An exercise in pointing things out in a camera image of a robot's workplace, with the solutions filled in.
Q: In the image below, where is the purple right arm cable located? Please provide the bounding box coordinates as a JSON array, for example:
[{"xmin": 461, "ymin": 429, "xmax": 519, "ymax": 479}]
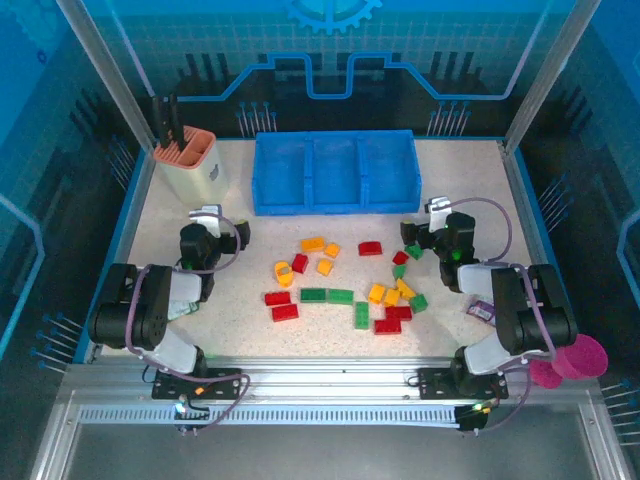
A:
[{"xmin": 448, "ymin": 196, "xmax": 559, "ymax": 432}]

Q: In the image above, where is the aluminium frame beam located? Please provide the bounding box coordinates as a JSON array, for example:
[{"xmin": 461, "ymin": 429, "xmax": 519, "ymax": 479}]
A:
[{"xmin": 58, "ymin": 355, "xmax": 604, "ymax": 417}]

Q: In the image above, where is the green white packet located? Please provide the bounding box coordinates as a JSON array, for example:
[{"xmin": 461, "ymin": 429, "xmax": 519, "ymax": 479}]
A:
[{"xmin": 167, "ymin": 297, "xmax": 199, "ymax": 322}]

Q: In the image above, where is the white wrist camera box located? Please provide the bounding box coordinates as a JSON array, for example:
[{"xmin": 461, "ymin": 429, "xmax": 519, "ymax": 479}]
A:
[
  {"xmin": 188, "ymin": 203, "xmax": 224, "ymax": 239},
  {"xmin": 424, "ymin": 195, "xmax": 453, "ymax": 231}
]

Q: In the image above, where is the aluminium frame post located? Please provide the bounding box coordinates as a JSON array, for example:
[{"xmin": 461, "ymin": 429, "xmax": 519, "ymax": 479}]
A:
[
  {"xmin": 54, "ymin": 0, "xmax": 157, "ymax": 152},
  {"xmin": 503, "ymin": 0, "xmax": 601, "ymax": 154}
]

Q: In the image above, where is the blue plastic bin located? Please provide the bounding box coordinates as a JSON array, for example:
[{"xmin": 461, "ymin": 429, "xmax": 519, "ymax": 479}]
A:
[
  {"xmin": 252, "ymin": 132, "xmax": 314, "ymax": 216},
  {"xmin": 359, "ymin": 129, "xmax": 422, "ymax": 214},
  {"xmin": 305, "ymin": 132, "xmax": 369, "ymax": 212}
]

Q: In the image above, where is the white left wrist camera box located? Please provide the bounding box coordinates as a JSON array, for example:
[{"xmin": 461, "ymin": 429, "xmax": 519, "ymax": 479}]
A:
[{"xmin": 188, "ymin": 203, "xmax": 224, "ymax": 239}]

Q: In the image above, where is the black utensil handle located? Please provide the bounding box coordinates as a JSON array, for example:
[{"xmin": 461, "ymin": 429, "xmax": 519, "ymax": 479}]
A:
[
  {"xmin": 167, "ymin": 93, "xmax": 185, "ymax": 151},
  {"xmin": 151, "ymin": 94, "xmax": 174, "ymax": 151}
]

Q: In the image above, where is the purple packet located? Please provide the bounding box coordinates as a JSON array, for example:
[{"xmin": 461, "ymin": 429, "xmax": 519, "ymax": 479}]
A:
[{"xmin": 464, "ymin": 294, "xmax": 497, "ymax": 322}]

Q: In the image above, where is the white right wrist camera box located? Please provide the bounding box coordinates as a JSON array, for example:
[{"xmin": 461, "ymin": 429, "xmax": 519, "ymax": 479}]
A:
[{"xmin": 424, "ymin": 195, "xmax": 453, "ymax": 231}]

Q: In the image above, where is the cream utensil holder pink rim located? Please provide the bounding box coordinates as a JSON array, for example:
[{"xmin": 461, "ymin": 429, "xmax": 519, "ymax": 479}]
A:
[{"xmin": 152, "ymin": 126, "xmax": 232, "ymax": 205}]

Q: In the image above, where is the slotted white cable duct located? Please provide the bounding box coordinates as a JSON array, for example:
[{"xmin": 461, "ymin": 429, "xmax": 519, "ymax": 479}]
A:
[{"xmin": 77, "ymin": 403, "xmax": 464, "ymax": 429}]

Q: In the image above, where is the small pink round sponge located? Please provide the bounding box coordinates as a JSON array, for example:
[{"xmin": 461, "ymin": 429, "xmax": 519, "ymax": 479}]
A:
[{"xmin": 529, "ymin": 357, "xmax": 564, "ymax": 392}]

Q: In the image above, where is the pink plastic cup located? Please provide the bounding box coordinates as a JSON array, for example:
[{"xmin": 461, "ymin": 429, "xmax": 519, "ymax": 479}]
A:
[{"xmin": 552, "ymin": 334, "xmax": 610, "ymax": 382}]

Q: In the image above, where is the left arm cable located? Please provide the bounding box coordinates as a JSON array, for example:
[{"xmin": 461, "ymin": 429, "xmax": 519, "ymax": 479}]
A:
[{"xmin": 124, "ymin": 213, "xmax": 251, "ymax": 432}]

